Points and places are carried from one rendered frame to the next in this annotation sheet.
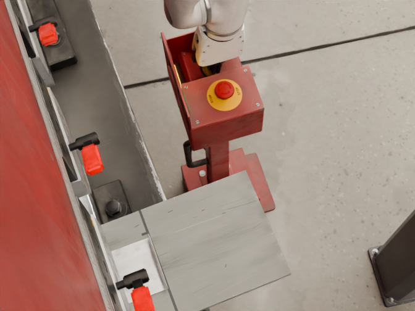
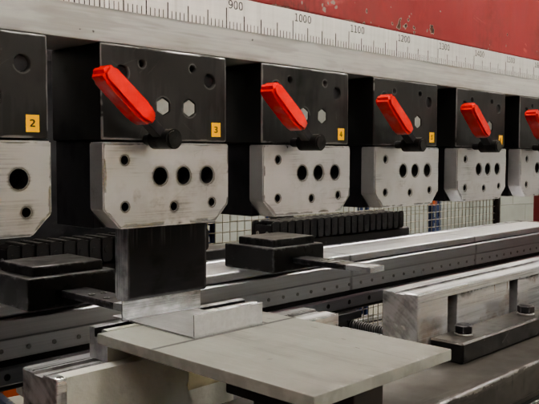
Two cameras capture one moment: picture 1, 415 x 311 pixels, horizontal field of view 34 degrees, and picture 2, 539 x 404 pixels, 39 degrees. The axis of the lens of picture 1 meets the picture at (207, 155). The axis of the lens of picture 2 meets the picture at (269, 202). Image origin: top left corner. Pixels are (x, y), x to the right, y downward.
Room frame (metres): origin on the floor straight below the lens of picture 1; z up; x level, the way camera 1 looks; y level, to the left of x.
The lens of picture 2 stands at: (-0.08, -0.54, 1.16)
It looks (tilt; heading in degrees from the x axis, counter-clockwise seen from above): 4 degrees down; 61
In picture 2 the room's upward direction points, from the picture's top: straight up
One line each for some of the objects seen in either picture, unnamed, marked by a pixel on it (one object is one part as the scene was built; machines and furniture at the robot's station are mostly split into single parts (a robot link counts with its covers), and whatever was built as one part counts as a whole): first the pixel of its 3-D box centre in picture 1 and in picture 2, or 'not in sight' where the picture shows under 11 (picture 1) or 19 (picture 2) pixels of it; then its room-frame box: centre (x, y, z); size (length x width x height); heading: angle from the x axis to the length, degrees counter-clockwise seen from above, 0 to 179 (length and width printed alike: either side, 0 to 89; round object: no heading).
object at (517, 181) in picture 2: not in sight; (517, 147); (0.94, 0.40, 1.18); 0.15 x 0.09 x 0.17; 17
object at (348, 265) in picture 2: not in sight; (309, 254); (0.55, 0.46, 1.01); 0.26 x 0.12 x 0.05; 107
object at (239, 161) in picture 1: (228, 185); not in sight; (0.66, -0.06, 0.06); 0.25 x 0.20 x 0.12; 102
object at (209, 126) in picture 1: (213, 83); not in sight; (0.66, -0.03, 0.75); 0.20 x 0.16 x 0.18; 12
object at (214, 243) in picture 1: (189, 251); (267, 346); (0.24, 0.04, 1.00); 0.26 x 0.18 x 0.01; 107
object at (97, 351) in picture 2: not in sight; (180, 327); (0.22, 0.19, 0.99); 0.20 x 0.03 x 0.03; 17
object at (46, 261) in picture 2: not in sight; (83, 286); (0.16, 0.34, 1.01); 0.26 x 0.12 x 0.05; 107
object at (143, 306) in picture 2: not in sight; (162, 267); (0.20, 0.18, 1.05); 0.10 x 0.02 x 0.10; 17
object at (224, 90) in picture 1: (224, 92); not in sight; (0.61, -0.05, 0.79); 0.04 x 0.04 x 0.04
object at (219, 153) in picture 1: (217, 147); not in sight; (0.66, -0.03, 0.39); 0.05 x 0.05 x 0.54; 12
